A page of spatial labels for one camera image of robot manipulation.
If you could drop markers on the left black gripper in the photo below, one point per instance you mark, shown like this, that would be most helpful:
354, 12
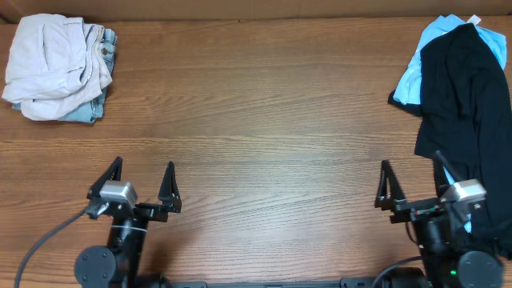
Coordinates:
143, 208

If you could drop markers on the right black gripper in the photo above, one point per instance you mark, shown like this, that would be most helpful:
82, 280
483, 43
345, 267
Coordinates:
418, 208

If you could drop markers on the black t-shirt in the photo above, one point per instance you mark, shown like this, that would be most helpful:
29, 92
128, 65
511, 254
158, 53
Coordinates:
464, 103

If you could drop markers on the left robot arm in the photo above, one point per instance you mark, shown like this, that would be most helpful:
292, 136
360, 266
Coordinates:
116, 263

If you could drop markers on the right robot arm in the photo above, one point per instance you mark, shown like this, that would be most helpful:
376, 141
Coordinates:
438, 227

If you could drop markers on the light blue t-shirt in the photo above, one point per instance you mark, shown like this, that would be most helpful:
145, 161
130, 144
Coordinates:
409, 86

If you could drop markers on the white folded garment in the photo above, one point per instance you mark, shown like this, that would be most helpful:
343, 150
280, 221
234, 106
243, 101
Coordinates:
46, 59

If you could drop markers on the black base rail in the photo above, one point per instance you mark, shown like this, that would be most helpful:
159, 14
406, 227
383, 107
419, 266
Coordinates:
364, 282

